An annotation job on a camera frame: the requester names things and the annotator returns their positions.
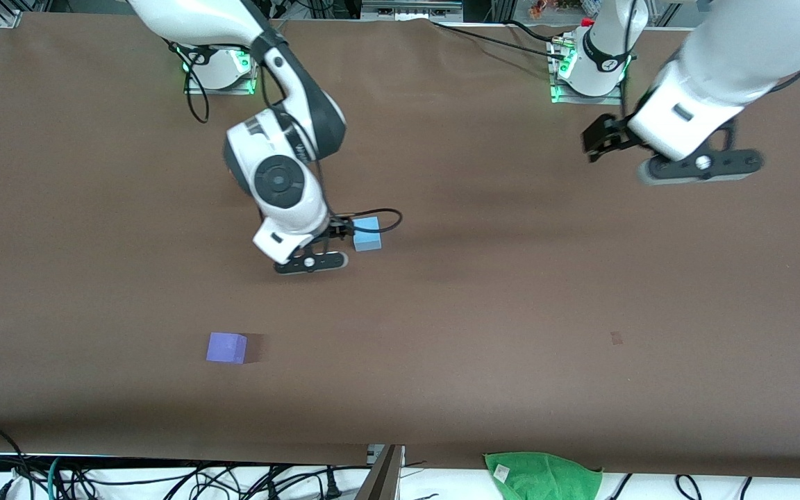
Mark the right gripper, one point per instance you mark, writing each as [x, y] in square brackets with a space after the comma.
[338, 228]

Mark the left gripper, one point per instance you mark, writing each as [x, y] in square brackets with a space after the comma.
[615, 133]

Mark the blue foam block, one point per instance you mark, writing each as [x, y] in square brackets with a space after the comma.
[368, 235]

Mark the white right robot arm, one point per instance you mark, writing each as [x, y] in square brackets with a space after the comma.
[282, 173]

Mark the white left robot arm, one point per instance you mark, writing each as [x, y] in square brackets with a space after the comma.
[740, 42]

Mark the purple foam block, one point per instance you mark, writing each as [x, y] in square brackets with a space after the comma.
[226, 348]

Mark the orange background objects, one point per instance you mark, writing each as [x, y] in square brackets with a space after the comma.
[542, 8]

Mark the black power plug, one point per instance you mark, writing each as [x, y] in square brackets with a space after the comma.
[332, 486]

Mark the green microfibre cloth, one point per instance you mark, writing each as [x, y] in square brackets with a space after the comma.
[542, 478]

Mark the silver aluminium corner extrusion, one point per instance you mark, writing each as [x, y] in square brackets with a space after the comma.
[4, 12]

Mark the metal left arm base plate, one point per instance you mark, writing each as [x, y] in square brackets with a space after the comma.
[567, 98]

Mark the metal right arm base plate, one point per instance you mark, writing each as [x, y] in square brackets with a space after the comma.
[233, 89]

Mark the white metal bracket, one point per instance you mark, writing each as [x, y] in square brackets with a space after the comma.
[372, 453]

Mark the silver aluminium frame rail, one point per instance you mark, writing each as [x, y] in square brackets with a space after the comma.
[410, 8]

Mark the grey metal post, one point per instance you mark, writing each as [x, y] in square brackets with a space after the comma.
[380, 479]

